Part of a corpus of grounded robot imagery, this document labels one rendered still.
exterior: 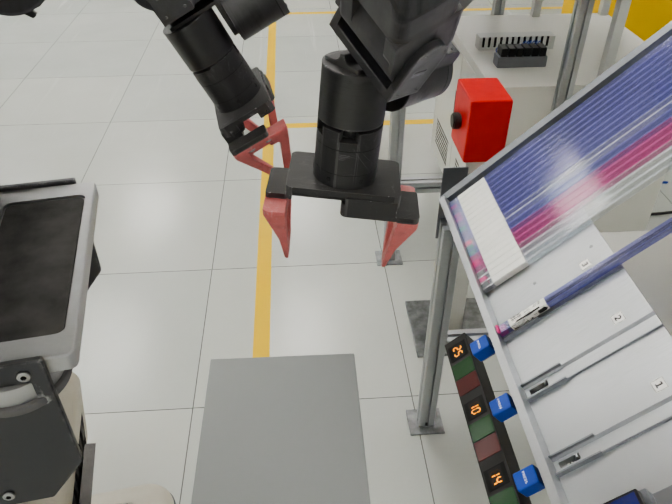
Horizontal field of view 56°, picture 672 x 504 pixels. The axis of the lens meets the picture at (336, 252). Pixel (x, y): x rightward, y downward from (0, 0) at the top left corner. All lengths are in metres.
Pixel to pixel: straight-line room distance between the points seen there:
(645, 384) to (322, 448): 0.44
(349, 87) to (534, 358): 0.52
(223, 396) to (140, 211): 1.65
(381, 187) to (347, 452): 0.49
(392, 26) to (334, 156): 0.15
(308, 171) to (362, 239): 1.76
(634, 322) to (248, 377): 0.57
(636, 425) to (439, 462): 0.94
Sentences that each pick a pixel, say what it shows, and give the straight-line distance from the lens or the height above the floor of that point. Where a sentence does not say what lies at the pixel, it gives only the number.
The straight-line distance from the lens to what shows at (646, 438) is 0.80.
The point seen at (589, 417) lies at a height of 0.76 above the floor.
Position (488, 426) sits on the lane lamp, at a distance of 0.91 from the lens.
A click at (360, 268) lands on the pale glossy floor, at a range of 2.20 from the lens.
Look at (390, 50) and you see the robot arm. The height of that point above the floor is 1.22.
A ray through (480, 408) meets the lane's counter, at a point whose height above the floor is 0.66.
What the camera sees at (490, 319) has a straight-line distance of 0.96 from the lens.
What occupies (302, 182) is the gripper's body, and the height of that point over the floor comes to 1.09.
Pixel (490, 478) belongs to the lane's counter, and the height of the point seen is 0.65.
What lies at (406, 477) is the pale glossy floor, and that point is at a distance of 1.65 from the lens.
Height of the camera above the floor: 1.38
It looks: 37 degrees down
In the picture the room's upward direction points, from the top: straight up
